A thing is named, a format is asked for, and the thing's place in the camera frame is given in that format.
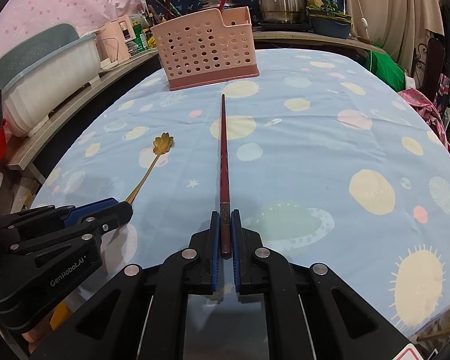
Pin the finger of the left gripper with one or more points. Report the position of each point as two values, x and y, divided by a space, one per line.
28 241
48 218

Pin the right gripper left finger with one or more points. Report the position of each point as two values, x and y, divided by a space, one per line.
191 271

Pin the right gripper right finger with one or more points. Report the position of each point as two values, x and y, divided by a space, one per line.
259 270

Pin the dark red chopstick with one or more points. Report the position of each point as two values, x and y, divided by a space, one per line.
226 249

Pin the gold leaf-shaped spoon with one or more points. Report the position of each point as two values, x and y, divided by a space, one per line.
161 146

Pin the grey wooden counter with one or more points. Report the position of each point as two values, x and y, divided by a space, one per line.
24 150

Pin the white dish rack bin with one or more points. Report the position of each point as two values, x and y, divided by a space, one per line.
33 93

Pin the blue planet-print tablecloth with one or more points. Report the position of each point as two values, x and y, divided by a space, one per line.
326 162

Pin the grey-blue dish rack lid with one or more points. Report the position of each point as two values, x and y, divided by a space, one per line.
33 49

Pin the pink electric kettle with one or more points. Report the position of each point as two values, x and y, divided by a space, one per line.
114 36

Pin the pink perforated utensil basket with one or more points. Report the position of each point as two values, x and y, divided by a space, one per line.
207 47

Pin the pink floral cloth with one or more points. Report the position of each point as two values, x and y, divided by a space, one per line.
427 111

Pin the green plastic bag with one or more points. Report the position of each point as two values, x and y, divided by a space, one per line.
384 67

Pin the steel rice cooker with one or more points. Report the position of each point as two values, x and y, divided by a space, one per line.
208 4

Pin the blue vegetable basin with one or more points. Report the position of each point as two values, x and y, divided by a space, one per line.
330 27

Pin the beige hanging curtain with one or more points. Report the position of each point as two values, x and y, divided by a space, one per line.
397 26

